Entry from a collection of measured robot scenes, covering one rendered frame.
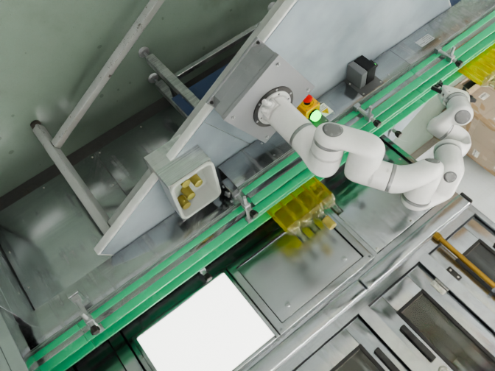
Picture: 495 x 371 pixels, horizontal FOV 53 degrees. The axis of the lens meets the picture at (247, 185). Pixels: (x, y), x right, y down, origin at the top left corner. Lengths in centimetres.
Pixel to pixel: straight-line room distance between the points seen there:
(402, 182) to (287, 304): 69
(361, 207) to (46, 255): 133
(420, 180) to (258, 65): 58
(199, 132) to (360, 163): 56
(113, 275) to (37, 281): 46
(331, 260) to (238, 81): 80
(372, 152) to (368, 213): 74
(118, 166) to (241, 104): 96
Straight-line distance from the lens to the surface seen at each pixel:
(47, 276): 219
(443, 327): 197
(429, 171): 146
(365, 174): 143
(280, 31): 163
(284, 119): 153
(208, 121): 165
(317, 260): 194
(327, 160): 142
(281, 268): 193
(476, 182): 593
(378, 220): 208
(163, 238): 184
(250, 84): 151
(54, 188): 240
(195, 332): 188
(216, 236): 183
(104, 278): 185
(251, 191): 179
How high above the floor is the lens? 173
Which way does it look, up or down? 28 degrees down
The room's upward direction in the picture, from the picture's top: 136 degrees clockwise
